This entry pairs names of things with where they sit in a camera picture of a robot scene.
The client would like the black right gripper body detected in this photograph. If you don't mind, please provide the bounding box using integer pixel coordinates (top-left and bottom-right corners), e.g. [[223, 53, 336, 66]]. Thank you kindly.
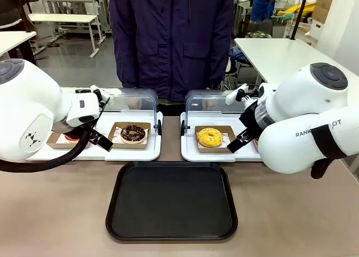
[[238, 102, 261, 135]]

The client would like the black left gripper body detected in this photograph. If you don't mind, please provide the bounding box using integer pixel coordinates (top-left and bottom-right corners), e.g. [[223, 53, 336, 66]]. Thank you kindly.
[[52, 118, 98, 141]]

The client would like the brown cardboard donut tray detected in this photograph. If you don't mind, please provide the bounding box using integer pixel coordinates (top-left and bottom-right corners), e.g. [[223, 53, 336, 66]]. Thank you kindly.
[[194, 125, 237, 154], [107, 121, 153, 150], [45, 131, 91, 150]]

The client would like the red glazed donut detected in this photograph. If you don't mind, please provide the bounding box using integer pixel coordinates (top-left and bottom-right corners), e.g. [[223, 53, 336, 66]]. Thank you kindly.
[[63, 133, 81, 144]]

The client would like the chocolate sprinkled donut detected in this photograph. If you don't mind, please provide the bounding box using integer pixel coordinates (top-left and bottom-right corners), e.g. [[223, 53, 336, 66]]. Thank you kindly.
[[119, 124, 148, 145]]

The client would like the yellow glazed donut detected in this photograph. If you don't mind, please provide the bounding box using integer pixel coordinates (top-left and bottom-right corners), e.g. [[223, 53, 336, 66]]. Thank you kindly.
[[197, 127, 224, 149]]

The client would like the black plastic serving tray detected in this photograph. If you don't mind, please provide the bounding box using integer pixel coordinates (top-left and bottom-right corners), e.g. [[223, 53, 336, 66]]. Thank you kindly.
[[105, 161, 238, 241]]

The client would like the white red paper liner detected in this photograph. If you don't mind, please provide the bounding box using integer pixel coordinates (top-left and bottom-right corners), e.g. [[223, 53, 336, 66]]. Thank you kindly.
[[112, 126, 125, 144]]

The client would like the white display case base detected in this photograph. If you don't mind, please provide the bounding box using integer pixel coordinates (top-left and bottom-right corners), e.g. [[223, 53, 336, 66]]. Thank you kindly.
[[26, 110, 163, 162], [179, 111, 265, 163]]

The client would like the clear display case lid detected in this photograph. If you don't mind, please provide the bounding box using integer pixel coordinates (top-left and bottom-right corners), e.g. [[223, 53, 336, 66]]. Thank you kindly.
[[185, 89, 248, 135], [97, 88, 159, 135]]

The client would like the blue office chair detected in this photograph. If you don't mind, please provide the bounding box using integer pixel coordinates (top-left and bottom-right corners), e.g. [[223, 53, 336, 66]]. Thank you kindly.
[[223, 47, 252, 90]]

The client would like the large white table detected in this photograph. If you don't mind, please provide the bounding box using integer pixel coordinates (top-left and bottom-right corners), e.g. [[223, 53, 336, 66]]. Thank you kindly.
[[233, 37, 332, 87]]

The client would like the colourful patterned bag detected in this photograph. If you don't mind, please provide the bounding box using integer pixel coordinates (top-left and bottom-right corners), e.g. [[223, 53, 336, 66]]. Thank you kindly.
[[243, 30, 273, 39]]

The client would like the person in navy blue jacket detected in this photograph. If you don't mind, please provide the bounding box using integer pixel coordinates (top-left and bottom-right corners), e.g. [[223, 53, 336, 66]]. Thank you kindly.
[[108, 0, 235, 116]]

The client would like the blue hanging cloth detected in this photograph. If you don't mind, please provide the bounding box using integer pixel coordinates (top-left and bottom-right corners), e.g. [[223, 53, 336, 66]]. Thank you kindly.
[[250, 0, 276, 23]]

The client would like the small white box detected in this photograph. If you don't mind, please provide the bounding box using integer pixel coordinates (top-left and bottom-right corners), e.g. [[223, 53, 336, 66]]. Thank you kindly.
[[309, 18, 324, 41]]

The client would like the black slanted pole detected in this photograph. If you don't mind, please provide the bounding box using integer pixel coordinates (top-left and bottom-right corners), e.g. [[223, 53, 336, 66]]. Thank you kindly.
[[289, 0, 312, 40]]

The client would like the white bench table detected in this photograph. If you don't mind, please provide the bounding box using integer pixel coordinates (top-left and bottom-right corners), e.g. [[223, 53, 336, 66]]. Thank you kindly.
[[27, 13, 102, 59]]

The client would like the white table with black legs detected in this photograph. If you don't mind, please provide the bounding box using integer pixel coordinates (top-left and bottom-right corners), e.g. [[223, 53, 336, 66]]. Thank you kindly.
[[0, 30, 38, 66]]

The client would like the yellow fabric bundle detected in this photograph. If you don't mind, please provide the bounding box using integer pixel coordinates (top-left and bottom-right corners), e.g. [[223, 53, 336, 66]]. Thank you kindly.
[[285, 2, 315, 19]]

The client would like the brown cardboard box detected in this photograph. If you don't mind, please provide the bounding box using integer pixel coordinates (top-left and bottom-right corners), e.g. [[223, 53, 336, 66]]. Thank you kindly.
[[311, 0, 335, 24]]

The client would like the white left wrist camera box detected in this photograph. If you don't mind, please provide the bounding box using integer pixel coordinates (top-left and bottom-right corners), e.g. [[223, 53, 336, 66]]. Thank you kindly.
[[66, 93, 101, 128]]

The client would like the white right camera mount bracket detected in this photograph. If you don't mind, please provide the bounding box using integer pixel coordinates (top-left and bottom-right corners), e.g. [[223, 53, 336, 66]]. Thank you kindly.
[[225, 83, 250, 105]]

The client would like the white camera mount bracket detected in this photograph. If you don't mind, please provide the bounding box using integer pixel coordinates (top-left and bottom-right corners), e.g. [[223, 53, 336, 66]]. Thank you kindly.
[[75, 84, 111, 107], [225, 83, 250, 105]]

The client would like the white left camera mount bracket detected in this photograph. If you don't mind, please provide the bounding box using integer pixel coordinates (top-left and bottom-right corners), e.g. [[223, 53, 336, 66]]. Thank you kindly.
[[75, 84, 111, 107]]

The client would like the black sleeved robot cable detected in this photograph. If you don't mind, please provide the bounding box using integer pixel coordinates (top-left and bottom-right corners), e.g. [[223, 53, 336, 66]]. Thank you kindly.
[[0, 124, 91, 173]]

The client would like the black strap on right arm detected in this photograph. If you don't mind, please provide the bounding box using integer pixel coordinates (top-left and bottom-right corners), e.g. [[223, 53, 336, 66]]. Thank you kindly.
[[309, 124, 349, 180]]

